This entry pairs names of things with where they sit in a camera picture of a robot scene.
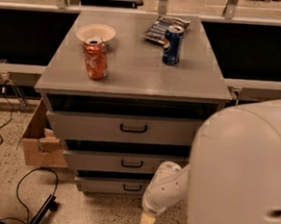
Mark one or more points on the grey bottom drawer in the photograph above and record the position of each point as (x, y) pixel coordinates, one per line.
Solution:
(112, 186)

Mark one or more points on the grey drawer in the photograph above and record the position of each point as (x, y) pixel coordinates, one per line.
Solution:
(112, 186)
(123, 128)
(118, 162)

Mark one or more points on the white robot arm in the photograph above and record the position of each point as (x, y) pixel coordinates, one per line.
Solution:
(234, 172)

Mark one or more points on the grey middle drawer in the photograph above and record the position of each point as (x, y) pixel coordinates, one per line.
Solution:
(118, 162)

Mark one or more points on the grey top drawer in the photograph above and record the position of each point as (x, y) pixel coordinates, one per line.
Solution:
(123, 128)

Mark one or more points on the grey drawer cabinet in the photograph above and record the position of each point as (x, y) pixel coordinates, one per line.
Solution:
(138, 84)

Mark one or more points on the black stand leg left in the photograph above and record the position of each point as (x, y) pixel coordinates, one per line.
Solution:
(49, 205)

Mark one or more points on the cardboard box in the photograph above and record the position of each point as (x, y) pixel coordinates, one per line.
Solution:
(40, 146)

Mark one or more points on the orange coca-cola can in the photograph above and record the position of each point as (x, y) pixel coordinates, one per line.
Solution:
(95, 56)

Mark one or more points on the blue pepsi can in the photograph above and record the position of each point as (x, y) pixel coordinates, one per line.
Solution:
(172, 44)

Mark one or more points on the dark blue chip bag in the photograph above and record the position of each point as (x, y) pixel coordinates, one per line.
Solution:
(157, 31)

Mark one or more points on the white paper bowl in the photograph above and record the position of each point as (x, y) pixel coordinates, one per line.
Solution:
(106, 32)

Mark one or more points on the metal railing frame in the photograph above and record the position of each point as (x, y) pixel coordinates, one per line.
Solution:
(248, 54)

